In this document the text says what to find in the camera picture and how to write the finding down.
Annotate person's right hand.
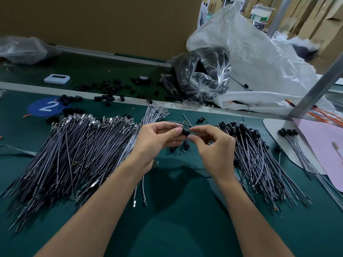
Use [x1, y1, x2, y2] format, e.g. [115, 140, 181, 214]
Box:
[188, 125, 237, 183]

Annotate person's left hand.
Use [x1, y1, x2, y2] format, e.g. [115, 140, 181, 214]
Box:
[131, 121, 189, 179]

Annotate wire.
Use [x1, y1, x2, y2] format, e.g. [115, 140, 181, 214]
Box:
[182, 114, 195, 132]

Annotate pile of wires with black caps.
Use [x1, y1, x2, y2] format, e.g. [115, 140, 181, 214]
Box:
[217, 121, 313, 213]

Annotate black plastic caps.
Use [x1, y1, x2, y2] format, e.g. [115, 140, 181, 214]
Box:
[45, 76, 170, 125]

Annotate small bundle of capped wires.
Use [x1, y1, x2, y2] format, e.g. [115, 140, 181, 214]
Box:
[278, 128, 343, 210]

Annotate pile of grey wires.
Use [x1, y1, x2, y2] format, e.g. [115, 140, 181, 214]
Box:
[0, 104, 171, 233]

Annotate person's right forearm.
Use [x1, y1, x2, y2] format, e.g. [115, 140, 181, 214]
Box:
[215, 173, 294, 257]

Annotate person's left forearm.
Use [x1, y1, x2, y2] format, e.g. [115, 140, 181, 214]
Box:
[35, 163, 155, 257]

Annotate clear bag with black contents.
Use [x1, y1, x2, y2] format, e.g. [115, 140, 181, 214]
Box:
[174, 47, 232, 103]

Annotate large white plastic sack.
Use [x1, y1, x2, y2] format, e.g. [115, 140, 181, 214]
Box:
[187, 4, 343, 119]

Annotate pink paper sheet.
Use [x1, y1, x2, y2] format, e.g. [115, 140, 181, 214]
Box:
[294, 118, 343, 193]

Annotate blue round number sticker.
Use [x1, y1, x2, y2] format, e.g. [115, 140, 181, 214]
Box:
[27, 97, 68, 117]

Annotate small white timer device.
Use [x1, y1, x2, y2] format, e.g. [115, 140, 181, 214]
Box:
[44, 74, 71, 85]

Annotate white pen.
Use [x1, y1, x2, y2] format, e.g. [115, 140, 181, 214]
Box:
[332, 141, 343, 162]

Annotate brown cardboard panel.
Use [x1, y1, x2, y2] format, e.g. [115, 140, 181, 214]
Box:
[0, 0, 203, 61]

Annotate clear plastic strip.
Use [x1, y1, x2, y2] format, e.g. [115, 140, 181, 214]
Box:
[0, 143, 38, 157]

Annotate crumpled clear plastic bag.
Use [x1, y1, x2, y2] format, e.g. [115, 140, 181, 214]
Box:
[0, 36, 62, 65]

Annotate stack of cardboard boxes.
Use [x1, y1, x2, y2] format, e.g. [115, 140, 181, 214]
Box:
[295, 0, 343, 74]

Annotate bundle of orange wires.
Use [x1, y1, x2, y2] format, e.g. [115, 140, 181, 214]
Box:
[287, 99, 343, 129]

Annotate grey metal frame post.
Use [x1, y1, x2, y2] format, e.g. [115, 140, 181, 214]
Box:
[266, 0, 294, 39]
[287, 53, 343, 120]

